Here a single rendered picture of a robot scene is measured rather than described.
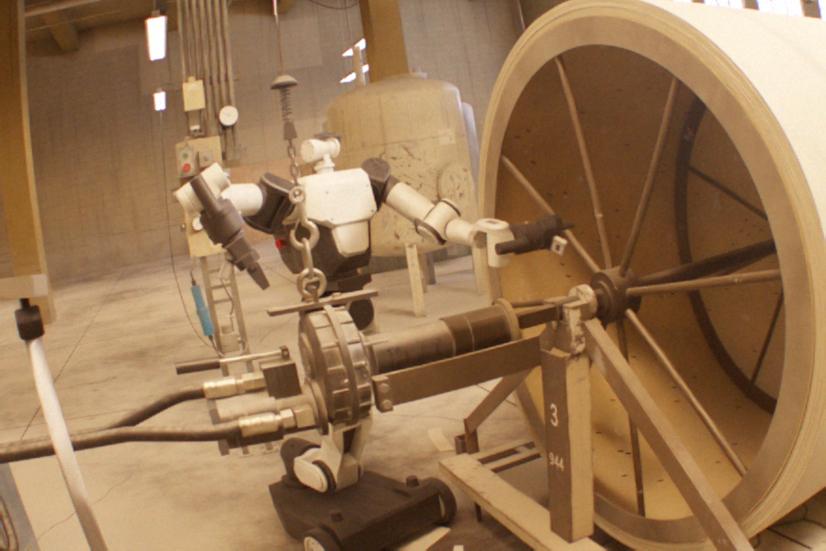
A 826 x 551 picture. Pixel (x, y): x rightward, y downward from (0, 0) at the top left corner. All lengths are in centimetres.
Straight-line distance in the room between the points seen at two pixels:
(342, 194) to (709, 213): 188
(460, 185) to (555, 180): 375
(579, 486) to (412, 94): 477
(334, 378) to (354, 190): 77
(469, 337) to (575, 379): 35
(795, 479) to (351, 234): 148
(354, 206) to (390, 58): 872
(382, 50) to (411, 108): 460
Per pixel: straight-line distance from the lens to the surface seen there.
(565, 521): 207
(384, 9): 1096
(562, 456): 197
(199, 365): 160
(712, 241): 336
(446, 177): 629
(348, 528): 237
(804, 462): 154
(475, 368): 168
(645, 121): 285
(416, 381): 163
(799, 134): 143
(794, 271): 142
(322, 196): 206
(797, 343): 146
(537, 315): 182
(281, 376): 160
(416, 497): 253
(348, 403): 156
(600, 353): 180
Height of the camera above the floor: 135
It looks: 7 degrees down
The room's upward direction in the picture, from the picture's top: 8 degrees counter-clockwise
